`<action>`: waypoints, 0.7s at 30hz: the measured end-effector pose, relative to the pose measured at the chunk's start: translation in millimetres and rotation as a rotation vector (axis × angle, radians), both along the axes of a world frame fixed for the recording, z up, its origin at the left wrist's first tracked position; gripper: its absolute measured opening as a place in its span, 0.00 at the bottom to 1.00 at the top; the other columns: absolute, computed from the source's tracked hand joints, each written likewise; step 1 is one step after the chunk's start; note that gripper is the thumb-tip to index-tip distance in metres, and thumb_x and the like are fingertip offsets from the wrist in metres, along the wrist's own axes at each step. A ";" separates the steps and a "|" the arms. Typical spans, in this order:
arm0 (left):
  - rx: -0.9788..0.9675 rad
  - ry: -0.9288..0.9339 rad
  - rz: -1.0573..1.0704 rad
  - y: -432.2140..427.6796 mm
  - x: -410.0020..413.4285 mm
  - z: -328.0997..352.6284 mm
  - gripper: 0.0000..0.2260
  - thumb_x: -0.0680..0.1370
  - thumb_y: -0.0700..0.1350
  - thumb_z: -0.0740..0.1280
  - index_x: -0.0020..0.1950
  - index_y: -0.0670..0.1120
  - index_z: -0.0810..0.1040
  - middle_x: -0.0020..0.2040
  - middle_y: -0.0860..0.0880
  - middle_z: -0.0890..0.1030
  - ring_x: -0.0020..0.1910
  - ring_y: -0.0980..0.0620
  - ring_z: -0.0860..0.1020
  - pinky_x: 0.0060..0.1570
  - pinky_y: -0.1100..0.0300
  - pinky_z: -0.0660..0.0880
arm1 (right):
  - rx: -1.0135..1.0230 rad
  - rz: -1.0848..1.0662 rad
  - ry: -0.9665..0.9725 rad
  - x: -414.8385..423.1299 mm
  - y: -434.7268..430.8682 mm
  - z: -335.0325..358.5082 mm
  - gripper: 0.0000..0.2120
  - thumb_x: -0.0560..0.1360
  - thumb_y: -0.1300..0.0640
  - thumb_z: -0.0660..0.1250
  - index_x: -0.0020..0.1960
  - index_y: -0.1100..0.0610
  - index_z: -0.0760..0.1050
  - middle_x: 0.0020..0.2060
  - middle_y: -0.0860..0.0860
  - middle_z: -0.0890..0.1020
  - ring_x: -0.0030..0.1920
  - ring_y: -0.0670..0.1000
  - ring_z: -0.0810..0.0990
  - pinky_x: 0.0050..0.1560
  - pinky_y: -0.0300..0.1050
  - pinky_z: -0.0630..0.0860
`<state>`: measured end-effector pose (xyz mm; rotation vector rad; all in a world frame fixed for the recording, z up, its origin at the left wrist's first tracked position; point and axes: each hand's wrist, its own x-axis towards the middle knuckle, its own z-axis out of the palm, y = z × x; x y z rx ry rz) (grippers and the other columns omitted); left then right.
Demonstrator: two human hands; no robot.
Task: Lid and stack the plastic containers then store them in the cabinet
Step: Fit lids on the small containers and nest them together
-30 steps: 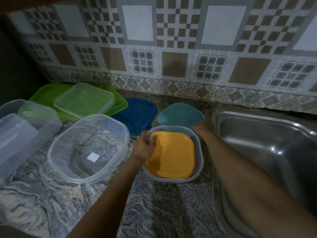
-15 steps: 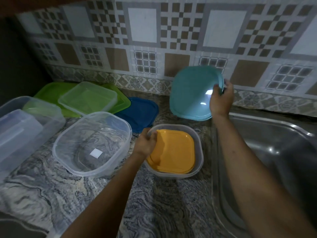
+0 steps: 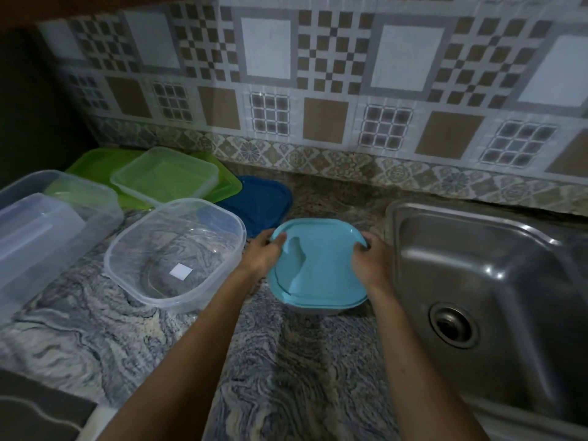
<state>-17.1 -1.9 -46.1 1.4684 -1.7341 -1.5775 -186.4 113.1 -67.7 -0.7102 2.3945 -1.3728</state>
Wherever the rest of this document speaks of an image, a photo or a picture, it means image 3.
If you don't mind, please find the person's left forearm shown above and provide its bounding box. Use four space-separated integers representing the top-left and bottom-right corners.
97 266 265 441

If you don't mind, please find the clear rectangular deep container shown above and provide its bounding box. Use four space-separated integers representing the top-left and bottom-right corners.
0 169 125 313

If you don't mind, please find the large clear rounded container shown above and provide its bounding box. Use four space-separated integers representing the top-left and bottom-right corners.
104 198 248 314

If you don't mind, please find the person's right hand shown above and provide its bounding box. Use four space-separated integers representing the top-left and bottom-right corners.
349 232 394 292

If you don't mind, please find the light blue plastic lid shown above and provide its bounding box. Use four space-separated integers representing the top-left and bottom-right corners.
268 218 371 311

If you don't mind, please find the dark grey appliance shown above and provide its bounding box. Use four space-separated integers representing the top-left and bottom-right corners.
0 368 98 441

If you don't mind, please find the frosted rectangular plastic container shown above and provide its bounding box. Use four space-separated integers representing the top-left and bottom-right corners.
0 193 89 290

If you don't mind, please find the stainless steel sink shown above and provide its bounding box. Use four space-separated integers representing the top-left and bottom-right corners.
384 199 588 430

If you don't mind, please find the dark blue plastic lid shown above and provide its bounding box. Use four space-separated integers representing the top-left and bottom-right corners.
215 175 294 239

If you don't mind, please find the person's left hand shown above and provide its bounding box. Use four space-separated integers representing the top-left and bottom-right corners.
238 228 288 280

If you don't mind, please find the small clear plastic container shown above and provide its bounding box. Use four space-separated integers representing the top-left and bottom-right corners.
284 300 369 318

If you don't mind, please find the clear square shallow container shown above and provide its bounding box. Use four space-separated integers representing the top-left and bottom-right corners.
110 146 220 208

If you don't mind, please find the green plastic lid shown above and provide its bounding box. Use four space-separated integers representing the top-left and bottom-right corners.
44 148 243 211

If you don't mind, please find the person's right forearm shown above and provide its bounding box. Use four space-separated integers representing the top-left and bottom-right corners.
366 284 491 441

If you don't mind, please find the metal sink drain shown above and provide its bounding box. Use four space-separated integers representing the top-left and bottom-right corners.
429 302 480 350

